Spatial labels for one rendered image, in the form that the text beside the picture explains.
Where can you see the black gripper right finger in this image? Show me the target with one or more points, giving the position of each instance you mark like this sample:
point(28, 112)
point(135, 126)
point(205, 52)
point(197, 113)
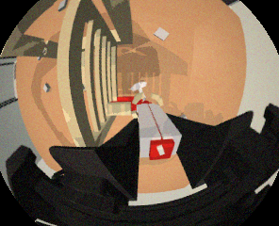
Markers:
point(201, 145)

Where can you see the white flat bar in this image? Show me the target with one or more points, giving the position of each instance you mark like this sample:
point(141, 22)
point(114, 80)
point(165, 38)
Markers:
point(162, 34)

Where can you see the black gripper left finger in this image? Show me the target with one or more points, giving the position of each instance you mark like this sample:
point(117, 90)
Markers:
point(117, 160)

